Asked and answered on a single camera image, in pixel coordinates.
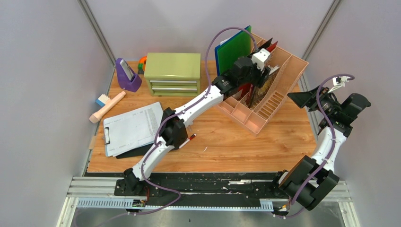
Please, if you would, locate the purple phone stand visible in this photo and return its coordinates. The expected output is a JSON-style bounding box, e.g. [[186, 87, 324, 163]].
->
[[115, 58, 142, 92]]

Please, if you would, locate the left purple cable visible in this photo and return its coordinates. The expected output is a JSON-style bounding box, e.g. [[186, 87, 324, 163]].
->
[[127, 27, 259, 217]]

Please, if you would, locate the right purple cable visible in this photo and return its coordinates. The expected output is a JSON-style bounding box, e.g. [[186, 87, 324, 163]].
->
[[275, 74, 355, 219]]

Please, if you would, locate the black Moon and Sixpence book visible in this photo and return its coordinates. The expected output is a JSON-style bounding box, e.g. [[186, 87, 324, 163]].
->
[[249, 65, 280, 109]]

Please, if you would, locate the aluminium frame rail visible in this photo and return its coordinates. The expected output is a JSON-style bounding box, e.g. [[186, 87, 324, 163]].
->
[[56, 176, 358, 227]]

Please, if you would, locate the red folder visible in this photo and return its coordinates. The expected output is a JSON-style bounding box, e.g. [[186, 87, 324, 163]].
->
[[233, 38, 278, 101]]

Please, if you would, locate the black mounting base plate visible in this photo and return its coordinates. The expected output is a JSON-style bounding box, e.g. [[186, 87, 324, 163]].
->
[[114, 172, 289, 208]]

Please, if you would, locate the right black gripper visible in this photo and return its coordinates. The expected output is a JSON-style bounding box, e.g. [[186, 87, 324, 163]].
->
[[287, 85, 340, 115]]

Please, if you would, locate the orange tape dispenser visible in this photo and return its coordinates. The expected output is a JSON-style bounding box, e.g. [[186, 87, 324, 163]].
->
[[138, 55, 147, 74]]

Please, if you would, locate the blue folder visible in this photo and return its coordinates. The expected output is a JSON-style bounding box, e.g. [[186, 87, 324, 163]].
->
[[214, 26, 251, 76]]

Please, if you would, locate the peach file organizer rack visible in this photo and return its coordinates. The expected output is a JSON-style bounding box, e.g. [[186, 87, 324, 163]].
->
[[216, 46, 308, 136]]

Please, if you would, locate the purple cable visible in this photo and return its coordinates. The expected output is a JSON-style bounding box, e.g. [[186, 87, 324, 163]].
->
[[127, 27, 259, 217], [275, 74, 355, 219]]

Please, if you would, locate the clipboard with white papers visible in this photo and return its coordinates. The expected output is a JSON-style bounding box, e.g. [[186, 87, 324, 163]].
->
[[103, 102, 163, 157]]

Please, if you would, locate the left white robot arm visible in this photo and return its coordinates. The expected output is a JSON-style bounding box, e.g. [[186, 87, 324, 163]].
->
[[123, 51, 271, 195]]

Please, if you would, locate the red white pen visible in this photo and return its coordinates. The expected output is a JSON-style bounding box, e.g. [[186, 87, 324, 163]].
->
[[179, 134, 196, 149]]

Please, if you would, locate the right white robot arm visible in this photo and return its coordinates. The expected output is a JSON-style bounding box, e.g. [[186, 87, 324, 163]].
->
[[270, 87, 371, 210]]

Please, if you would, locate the green folder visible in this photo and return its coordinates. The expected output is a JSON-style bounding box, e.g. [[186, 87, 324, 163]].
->
[[217, 26, 252, 76]]

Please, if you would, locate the black notebook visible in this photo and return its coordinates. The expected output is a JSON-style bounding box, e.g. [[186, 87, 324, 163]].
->
[[116, 143, 153, 159]]

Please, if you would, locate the green drawer cabinet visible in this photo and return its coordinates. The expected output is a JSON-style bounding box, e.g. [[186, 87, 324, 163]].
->
[[144, 52, 201, 96]]

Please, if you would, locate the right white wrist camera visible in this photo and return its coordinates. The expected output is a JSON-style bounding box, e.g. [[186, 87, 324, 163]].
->
[[328, 76, 348, 93]]

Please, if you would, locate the grey phone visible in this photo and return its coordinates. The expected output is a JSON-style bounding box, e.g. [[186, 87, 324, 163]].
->
[[120, 59, 134, 81]]

